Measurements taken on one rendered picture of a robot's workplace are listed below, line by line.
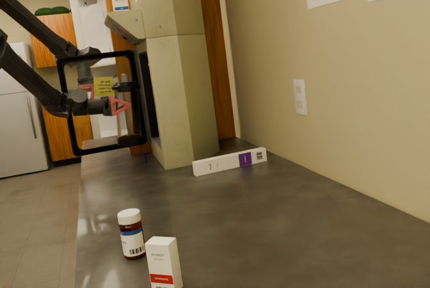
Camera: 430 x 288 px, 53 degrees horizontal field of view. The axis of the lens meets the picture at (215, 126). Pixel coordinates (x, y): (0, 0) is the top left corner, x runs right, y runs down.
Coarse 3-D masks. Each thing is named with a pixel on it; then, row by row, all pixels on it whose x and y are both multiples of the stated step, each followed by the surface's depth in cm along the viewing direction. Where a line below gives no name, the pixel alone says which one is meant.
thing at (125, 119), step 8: (136, 88) 162; (120, 96) 161; (128, 96) 161; (136, 96) 163; (120, 104) 161; (136, 104) 163; (128, 112) 161; (136, 112) 163; (120, 120) 162; (128, 120) 162; (136, 120) 163; (120, 128) 163; (128, 128) 162; (136, 128) 164; (120, 136) 164; (128, 136) 163; (136, 136) 164
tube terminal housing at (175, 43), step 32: (160, 0) 149; (192, 0) 161; (160, 32) 150; (192, 32) 160; (160, 64) 151; (192, 64) 160; (160, 96) 153; (192, 96) 159; (160, 128) 154; (192, 128) 159; (160, 160) 166; (192, 160) 159
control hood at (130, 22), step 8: (112, 16) 145; (120, 16) 146; (128, 16) 146; (136, 16) 147; (112, 24) 158; (120, 24) 146; (128, 24) 147; (136, 24) 147; (128, 32) 149; (136, 32) 148; (144, 32) 149; (136, 40) 156
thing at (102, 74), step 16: (80, 64) 172; (96, 64) 174; (112, 64) 176; (128, 64) 178; (80, 80) 173; (96, 80) 175; (112, 80) 177; (96, 96) 175; (112, 96) 178; (80, 128) 175; (96, 128) 177; (112, 128) 179; (80, 144) 176; (96, 144) 178; (112, 144) 180
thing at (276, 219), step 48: (240, 144) 184; (96, 192) 140; (144, 192) 133; (192, 192) 127; (240, 192) 122; (288, 192) 117; (336, 192) 112; (96, 240) 101; (192, 240) 94; (240, 240) 91; (288, 240) 88; (336, 240) 86; (384, 240) 83
